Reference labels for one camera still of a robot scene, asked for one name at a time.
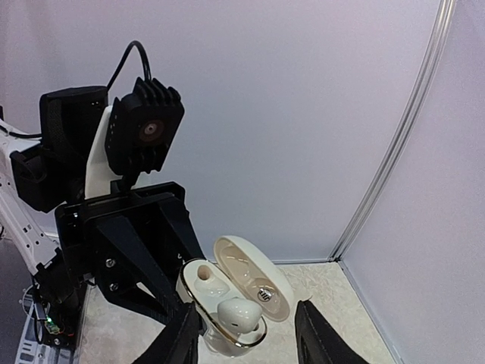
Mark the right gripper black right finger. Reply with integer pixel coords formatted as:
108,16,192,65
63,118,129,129
295,300,368,364

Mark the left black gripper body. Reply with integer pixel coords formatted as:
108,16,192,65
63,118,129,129
55,180,190,308

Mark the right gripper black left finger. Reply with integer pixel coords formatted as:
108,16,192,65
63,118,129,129
134,303,200,364

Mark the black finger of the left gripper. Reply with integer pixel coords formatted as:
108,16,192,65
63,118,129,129
156,193,203,265
94,215,185,325

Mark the white earbud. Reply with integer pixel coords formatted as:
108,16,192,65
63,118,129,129
217,297,262,334

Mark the small white charging case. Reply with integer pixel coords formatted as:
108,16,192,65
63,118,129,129
176,235,295,357

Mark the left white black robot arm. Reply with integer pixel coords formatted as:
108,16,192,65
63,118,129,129
1,80,202,333

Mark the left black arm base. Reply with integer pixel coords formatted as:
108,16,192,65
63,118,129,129
22,286,82,351

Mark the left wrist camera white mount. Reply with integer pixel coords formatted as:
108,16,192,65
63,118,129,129
83,77,186,200

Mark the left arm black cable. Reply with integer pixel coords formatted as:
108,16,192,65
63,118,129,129
105,40,155,92

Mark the left aluminium corner post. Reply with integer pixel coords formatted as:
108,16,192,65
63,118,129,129
329,0,456,262

